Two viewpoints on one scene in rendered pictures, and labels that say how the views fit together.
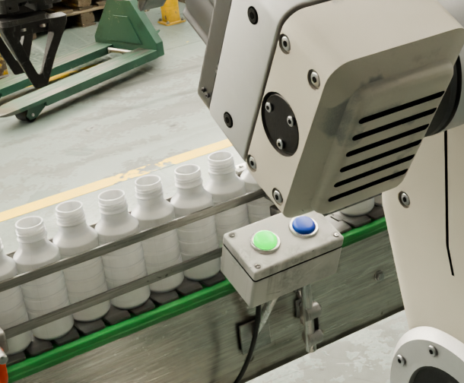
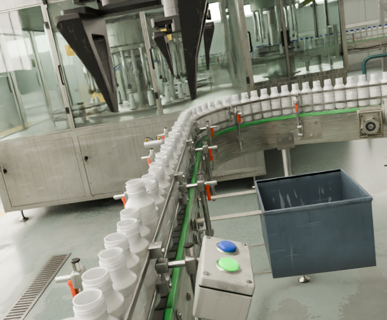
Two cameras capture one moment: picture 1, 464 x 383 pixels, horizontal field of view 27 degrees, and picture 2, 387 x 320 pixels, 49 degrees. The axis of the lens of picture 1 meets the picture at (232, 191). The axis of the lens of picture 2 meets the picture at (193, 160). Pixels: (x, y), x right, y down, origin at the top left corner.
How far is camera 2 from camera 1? 0.94 m
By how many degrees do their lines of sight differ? 54
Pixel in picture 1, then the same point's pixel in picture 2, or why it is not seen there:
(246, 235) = (214, 268)
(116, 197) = (82, 301)
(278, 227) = (217, 255)
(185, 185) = (119, 265)
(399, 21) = not seen: outside the picture
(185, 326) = not seen: outside the picture
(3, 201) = not seen: outside the picture
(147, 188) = (104, 277)
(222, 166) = (124, 242)
